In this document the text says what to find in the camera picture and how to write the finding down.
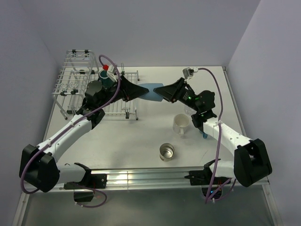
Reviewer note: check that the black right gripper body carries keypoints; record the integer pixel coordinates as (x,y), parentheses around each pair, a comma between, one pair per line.
(187,97)

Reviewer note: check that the blue white ceramic mug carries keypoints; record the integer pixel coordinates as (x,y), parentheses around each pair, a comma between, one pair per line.
(204,135)

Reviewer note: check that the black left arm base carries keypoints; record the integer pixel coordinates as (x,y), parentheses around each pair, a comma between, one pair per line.
(95,181)

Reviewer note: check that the stainless steel cup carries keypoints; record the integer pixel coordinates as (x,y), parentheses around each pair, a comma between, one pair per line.
(166,152)

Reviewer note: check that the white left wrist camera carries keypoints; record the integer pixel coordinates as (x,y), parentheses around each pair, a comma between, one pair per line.
(111,71)

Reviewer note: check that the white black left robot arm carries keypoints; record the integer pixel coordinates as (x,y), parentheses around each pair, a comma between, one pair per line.
(52,149)

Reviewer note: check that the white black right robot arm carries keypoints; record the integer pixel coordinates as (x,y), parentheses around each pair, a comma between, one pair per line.
(250,161)

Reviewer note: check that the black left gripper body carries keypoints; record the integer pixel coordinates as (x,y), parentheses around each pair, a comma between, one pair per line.
(109,93)

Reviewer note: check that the aluminium frame rail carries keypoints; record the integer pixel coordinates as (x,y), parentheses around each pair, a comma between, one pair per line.
(150,176)

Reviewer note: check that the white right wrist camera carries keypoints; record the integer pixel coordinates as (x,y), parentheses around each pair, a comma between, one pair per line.
(189,72)

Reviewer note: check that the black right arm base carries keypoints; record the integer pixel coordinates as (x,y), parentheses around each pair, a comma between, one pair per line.
(203,178)

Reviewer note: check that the light blue plastic cup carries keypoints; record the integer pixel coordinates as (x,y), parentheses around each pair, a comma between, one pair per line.
(151,95)

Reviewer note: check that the clear plastic cup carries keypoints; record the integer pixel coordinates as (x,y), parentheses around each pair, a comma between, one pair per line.
(187,110)

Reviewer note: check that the metal wire dish rack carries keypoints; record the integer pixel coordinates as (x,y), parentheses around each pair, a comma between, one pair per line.
(84,84)

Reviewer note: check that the dark green ceramic mug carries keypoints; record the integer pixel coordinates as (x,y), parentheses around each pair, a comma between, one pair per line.
(106,81)

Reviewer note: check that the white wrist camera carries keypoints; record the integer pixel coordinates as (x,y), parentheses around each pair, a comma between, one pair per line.
(189,72)
(111,71)

